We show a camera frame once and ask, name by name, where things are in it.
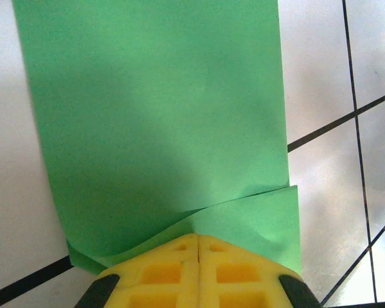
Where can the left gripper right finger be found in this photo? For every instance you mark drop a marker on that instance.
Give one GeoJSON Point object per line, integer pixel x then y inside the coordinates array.
{"type": "Point", "coordinates": [240, 279]}

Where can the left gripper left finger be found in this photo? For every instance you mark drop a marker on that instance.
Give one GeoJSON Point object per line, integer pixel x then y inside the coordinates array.
{"type": "Point", "coordinates": [160, 279]}

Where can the green paper sheet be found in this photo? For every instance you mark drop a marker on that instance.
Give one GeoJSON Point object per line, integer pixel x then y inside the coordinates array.
{"type": "Point", "coordinates": [147, 96]}

